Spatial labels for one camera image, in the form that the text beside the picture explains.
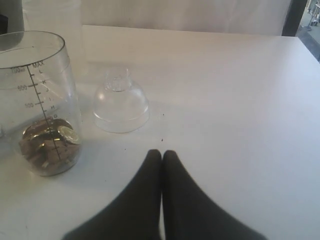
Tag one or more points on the clear dome shaker lid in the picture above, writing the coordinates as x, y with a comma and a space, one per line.
120, 104

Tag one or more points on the clear plastic measuring cup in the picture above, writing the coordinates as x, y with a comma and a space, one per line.
36, 82

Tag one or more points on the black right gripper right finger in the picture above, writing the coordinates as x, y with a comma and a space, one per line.
189, 214

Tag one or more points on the translucent plastic container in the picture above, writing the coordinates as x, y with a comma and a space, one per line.
62, 17

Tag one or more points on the stainless steel cup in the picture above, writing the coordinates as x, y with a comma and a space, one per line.
11, 23

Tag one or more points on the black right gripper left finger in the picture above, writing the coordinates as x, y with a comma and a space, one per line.
134, 214

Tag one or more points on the brown cereal contents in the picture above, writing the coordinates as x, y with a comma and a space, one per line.
50, 146

